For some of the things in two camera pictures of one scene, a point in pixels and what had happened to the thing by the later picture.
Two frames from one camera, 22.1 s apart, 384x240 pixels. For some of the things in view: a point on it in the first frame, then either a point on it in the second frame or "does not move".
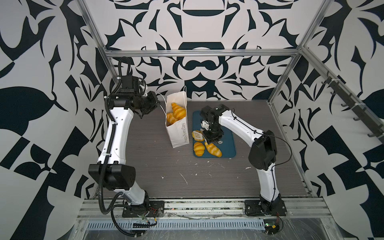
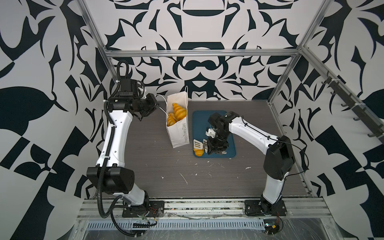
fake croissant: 194,136 to 171,119
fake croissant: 179,112 does not move
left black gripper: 154,102 does not move
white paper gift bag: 177,131 does not move
